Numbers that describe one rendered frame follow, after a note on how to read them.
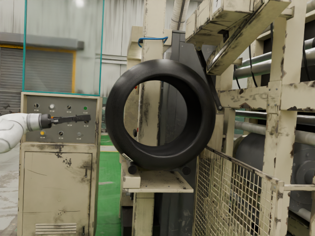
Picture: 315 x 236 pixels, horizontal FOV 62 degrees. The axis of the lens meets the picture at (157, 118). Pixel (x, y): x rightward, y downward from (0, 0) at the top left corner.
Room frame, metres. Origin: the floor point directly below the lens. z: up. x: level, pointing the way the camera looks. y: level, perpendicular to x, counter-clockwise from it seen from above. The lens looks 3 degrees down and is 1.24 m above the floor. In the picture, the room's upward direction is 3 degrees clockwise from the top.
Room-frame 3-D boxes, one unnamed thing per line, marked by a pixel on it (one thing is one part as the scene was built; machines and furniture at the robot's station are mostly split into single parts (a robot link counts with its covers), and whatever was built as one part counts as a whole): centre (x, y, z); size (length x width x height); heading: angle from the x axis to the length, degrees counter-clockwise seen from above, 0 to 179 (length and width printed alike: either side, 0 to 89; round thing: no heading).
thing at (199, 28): (1.41, -0.31, 1.71); 0.61 x 0.25 x 0.15; 9
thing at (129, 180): (1.47, 0.14, 0.83); 0.36 x 0.09 x 0.06; 9
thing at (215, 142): (1.77, -0.34, 1.05); 0.20 x 0.15 x 0.30; 9
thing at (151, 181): (1.49, 0.00, 0.80); 0.37 x 0.36 x 0.02; 99
